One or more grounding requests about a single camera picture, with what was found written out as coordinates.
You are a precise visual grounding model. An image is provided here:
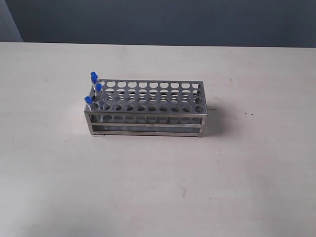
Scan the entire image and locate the stainless steel test tube rack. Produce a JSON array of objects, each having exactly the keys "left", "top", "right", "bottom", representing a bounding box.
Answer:
[{"left": 84, "top": 79, "right": 207, "bottom": 137}]

